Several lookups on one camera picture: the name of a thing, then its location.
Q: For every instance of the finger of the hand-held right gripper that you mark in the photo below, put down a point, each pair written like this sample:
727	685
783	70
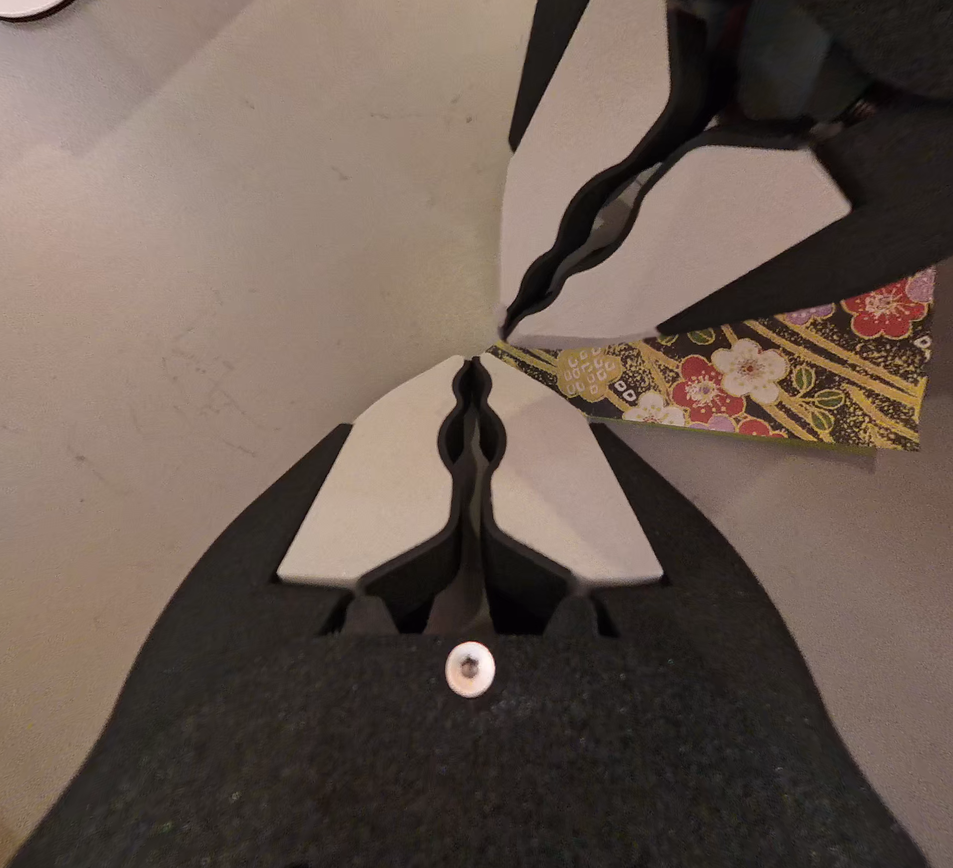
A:
707	250
588	101

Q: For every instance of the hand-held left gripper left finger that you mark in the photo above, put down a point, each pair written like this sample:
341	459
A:
380	503

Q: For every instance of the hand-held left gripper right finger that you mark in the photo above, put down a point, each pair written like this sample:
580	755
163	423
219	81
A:
566	503

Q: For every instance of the green floral origami paper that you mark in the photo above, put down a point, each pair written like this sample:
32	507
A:
782	377

